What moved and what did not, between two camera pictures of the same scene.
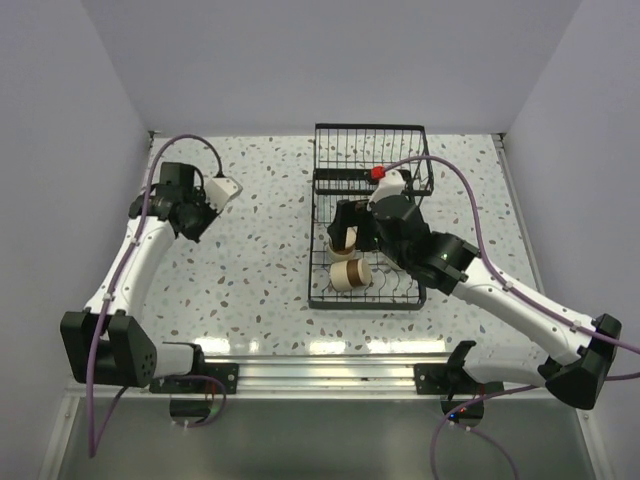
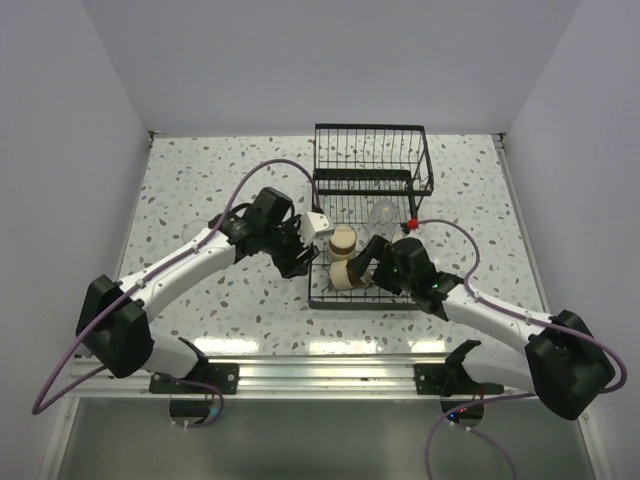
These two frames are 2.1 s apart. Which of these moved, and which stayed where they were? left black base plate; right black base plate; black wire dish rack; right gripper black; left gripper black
Moved: left gripper black; right gripper black
Stayed: right black base plate; left black base plate; black wire dish rack
